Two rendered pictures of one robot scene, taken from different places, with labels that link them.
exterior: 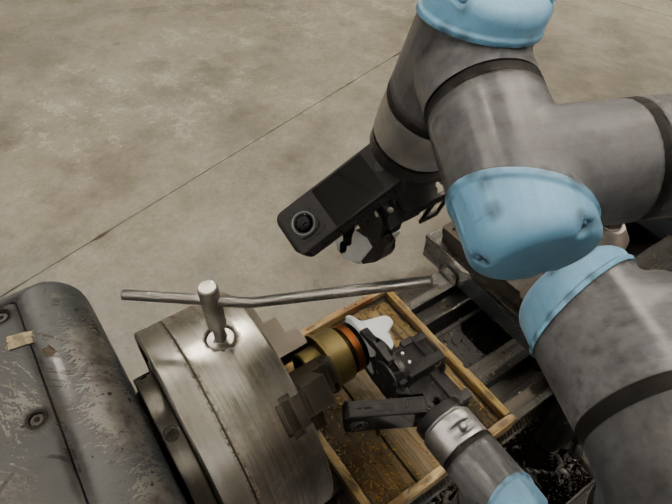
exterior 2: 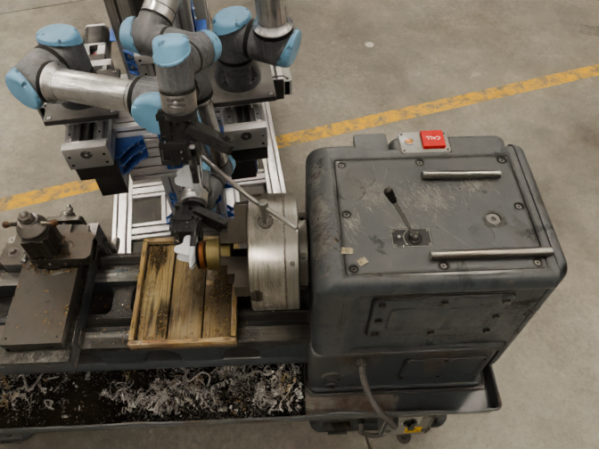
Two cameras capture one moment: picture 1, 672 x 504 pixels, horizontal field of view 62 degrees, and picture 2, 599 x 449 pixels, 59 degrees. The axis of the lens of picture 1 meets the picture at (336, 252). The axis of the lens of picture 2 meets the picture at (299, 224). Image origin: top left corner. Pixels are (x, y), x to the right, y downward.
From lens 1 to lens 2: 1.28 m
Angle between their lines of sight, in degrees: 76
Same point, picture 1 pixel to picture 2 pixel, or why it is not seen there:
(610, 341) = not seen: hidden behind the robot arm
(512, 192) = (211, 36)
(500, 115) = (199, 38)
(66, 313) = (324, 262)
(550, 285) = not seen: hidden behind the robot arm
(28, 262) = not seen: outside the picture
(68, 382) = (332, 223)
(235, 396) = (273, 200)
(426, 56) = (192, 58)
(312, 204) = (220, 137)
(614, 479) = (204, 80)
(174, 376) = (291, 214)
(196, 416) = (290, 200)
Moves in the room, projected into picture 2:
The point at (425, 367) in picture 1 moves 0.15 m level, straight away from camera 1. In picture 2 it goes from (184, 215) to (136, 245)
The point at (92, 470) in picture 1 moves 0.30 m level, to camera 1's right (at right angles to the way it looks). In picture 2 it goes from (332, 188) to (235, 142)
